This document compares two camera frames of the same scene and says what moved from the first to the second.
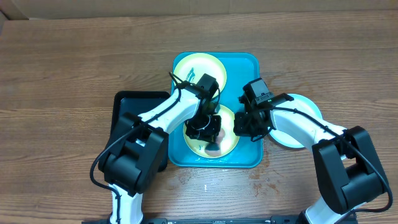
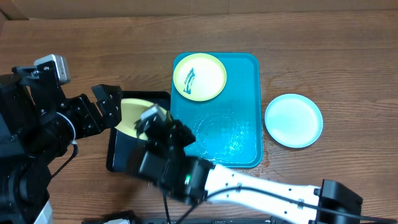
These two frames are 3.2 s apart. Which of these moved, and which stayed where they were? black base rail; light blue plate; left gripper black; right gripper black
Moved: right gripper black; left gripper black
Stayed: light blue plate; black base rail
